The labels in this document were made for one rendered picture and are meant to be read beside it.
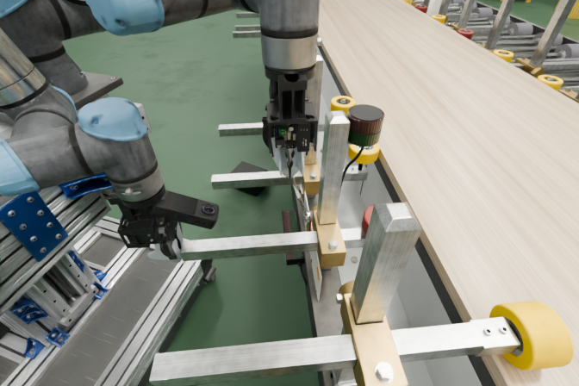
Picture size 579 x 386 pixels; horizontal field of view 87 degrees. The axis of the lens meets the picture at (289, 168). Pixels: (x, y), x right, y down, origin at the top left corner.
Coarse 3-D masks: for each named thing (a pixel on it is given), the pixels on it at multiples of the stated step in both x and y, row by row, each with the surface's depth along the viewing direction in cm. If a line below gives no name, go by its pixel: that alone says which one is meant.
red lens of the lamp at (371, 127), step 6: (378, 108) 52; (348, 114) 51; (354, 120) 49; (378, 120) 49; (354, 126) 50; (360, 126) 49; (366, 126) 49; (372, 126) 49; (378, 126) 50; (360, 132) 50; (366, 132) 50; (372, 132) 50
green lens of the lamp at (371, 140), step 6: (378, 132) 51; (348, 138) 52; (354, 138) 51; (360, 138) 51; (366, 138) 51; (372, 138) 51; (378, 138) 52; (354, 144) 52; (360, 144) 51; (366, 144) 51; (372, 144) 52
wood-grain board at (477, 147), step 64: (320, 0) 219; (384, 0) 219; (384, 64) 127; (448, 64) 127; (384, 128) 89; (448, 128) 89; (512, 128) 89; (576, 128) 89; (448, 192) 69; (512, 192) 69; (576, 192) 69; (448, 256) 56; (512, 256) 56; (576, 256) 56; (576, 320) 47; (512, 384) 41; (576, 384) 41
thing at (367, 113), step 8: (360, 104) 53; (352, 112) 51; (360, 112) 51; (368, 112) 51; (376, 112) 51; (360, 120) 49; (368, 120) 49; (376, 120) 49; (352, 144) 53; (360, 152) 56; (352, 160) 57; (344, 176) 60
